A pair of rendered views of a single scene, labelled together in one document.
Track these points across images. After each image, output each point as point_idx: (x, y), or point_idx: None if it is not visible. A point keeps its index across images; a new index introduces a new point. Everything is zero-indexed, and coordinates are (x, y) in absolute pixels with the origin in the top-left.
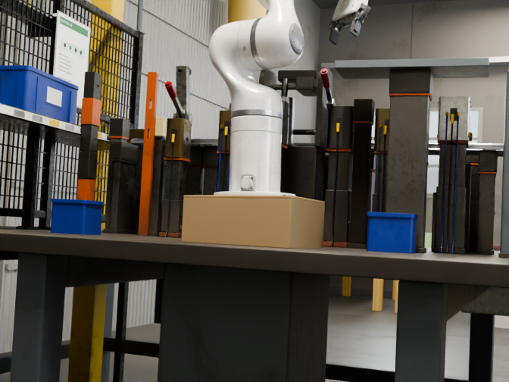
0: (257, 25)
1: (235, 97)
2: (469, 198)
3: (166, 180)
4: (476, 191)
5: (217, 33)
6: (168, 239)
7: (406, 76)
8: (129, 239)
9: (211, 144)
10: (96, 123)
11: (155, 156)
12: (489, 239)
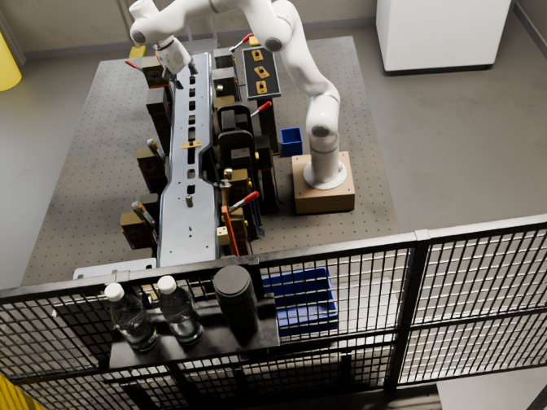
0: (337, 99)
1: (337, 140)
2: None
3: (247, 248)
4: (170, 113)
5: (334, 120)
6: (329, 228)
7: None
8: (365, 228)
9: (191, 220)
10: None
11: (231, 251)
12: (213, 124)
